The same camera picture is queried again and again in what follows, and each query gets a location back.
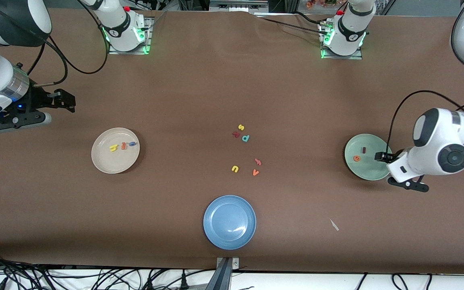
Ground blue plate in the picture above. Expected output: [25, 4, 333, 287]
[203, 195, 257, 250]

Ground grey power strip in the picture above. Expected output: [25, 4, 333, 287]
[209, 0, 269, 12]

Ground long black base cable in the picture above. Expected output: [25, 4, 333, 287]
[256, 15, 325, 33]

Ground beige brown plate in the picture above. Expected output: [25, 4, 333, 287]
[91, 127, 141, 174]

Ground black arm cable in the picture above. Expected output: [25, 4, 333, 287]
[0, 0, 110, 87]
[386, 0, 464, 153]

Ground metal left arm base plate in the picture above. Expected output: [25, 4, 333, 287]
[321, 22, 364, 60]

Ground short black base cable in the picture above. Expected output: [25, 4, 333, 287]
[294, 11, 323, 25]

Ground black floor cable tangle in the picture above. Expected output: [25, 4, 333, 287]
[0, 250, 216, 290]

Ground green plate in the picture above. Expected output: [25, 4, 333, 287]
[344, 133, 394, 181]

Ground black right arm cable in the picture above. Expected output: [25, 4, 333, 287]
[0, 0, 110, 87]

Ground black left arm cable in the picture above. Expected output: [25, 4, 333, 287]
[386, 0, 464, 153]

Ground orange leafy decoration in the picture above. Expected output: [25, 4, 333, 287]
[306, 0, 338, 9]

